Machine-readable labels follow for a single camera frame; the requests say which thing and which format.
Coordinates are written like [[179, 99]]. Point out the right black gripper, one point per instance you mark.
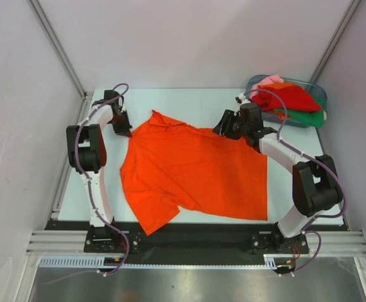
[[223, 126]]

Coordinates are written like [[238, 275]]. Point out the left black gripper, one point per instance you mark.
[[124, 130]]

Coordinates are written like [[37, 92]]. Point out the orange t shirt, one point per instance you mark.
[[171, 165], [282, 114]]

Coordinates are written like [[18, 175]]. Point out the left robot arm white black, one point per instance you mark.
[[87, 154]]

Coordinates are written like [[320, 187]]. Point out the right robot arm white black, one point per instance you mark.
[[316, 189]]

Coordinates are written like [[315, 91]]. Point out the pink t shirt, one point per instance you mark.
[[260, 81]]

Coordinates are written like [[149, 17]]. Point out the red t shirt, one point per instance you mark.
[[293, 97]]

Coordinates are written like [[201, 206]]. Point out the green t shirt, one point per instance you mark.
[[305, 112]]

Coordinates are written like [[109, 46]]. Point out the blue plastic basket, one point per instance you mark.
[[314, 90]]

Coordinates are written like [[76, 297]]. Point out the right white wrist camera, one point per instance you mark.
[[241, 99]]

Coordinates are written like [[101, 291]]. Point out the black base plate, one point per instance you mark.
[[202, 243]]

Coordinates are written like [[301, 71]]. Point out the white slotted cable duct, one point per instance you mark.
[[263, 262]]

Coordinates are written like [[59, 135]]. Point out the aluminium frame rail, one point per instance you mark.
[[56, 242]]

